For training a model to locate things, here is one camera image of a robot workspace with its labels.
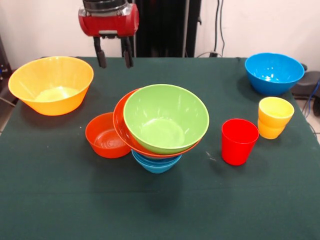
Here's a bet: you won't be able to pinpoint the large blue bowl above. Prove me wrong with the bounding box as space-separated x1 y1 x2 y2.
244 52 306 97

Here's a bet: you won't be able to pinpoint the small light blue bowl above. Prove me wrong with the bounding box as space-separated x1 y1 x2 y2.
136 158 180 174

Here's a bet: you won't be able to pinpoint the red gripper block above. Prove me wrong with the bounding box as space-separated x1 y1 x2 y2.
78 3 140 69

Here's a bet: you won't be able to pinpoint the red cup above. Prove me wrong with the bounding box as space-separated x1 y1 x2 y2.
221 118 260 166

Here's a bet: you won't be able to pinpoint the clear blue ribbed bowl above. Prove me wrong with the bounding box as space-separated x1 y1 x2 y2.
131 149 183 165

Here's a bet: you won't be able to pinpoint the wide shallow red-orange bowl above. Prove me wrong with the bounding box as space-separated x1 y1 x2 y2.
112 87 202 160

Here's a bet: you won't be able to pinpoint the large orange bowl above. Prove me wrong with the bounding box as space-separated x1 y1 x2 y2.
8 56 95 116

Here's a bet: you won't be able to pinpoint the small red-orange bowl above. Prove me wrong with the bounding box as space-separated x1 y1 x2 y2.
85 112 132 159

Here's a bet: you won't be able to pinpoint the large green bowl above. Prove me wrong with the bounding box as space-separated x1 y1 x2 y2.
123 84 210 155

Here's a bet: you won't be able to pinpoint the dark green tablecloth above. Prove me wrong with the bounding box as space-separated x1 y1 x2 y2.
0 57 320 240

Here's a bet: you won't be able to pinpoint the yellow cup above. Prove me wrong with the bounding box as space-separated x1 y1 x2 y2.
257 96 295 140

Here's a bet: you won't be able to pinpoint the black wall cable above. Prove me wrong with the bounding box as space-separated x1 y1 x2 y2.
194 0 226 58

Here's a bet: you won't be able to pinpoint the black equipment box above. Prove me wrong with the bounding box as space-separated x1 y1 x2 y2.
0 34 12 81

